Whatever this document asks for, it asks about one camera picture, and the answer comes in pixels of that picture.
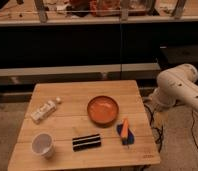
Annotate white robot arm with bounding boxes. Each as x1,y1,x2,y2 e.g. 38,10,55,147
151,64,198,112

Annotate clear plastic bottle white cap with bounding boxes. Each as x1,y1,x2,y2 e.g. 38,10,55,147
30,97,61,124

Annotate black box on shelf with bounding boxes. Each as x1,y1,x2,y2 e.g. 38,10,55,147
158,45,198,70

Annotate orange carrot toy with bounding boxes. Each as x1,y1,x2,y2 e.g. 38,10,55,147
121,118,129,139

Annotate orange clutter on shelf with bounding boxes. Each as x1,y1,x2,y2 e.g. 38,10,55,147
69,0,120,16

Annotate black striped block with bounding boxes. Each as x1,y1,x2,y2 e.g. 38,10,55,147
72,134,101,151

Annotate white plastic cup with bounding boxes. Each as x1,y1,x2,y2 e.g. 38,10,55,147
31,133,54,158

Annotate orange ceramic bowl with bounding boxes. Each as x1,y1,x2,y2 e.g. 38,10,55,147
87,96,119,125

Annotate metal shelf rack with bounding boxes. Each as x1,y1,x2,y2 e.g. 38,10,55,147
0,0,198,86

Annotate black floor cable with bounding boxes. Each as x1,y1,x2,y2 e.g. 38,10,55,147
143,103,165,153

